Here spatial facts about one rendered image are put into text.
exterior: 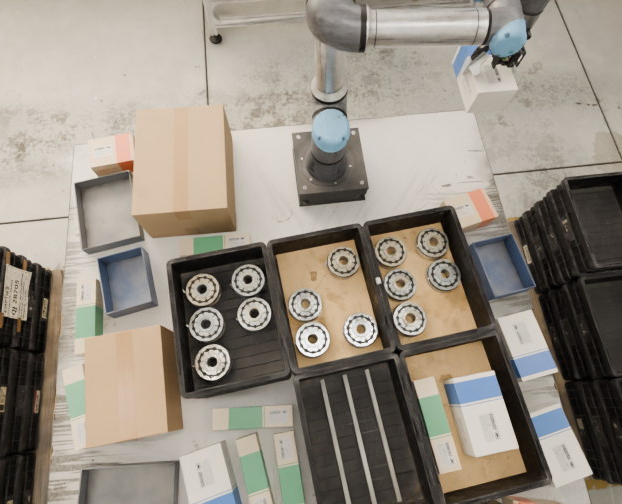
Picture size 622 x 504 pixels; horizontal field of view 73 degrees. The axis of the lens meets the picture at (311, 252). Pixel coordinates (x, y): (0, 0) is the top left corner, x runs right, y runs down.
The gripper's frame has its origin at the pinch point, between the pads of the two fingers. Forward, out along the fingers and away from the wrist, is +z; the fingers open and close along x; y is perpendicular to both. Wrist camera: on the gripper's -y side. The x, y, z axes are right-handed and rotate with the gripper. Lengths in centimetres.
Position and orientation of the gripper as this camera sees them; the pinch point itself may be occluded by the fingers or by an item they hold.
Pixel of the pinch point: (485, 70)
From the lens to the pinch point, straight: 148.0
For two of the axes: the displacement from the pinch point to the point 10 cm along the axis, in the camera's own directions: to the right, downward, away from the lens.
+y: 1.2, 9.4, -3.2
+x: 9.9, -1.1, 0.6
